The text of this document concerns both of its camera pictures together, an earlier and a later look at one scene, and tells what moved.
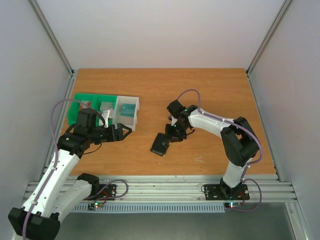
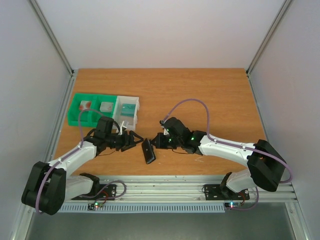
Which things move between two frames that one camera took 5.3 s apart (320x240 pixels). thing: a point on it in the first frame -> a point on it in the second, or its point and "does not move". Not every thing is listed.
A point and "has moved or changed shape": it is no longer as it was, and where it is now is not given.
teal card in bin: x=128 y=109 does not move
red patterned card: x=85 y=104 does not move
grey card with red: x=106 y=106 does not move
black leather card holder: x=160 y=144 has moved or changed shape
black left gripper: x=120 y=136 -> x=126 y=145
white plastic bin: x=117 y=118 does not move
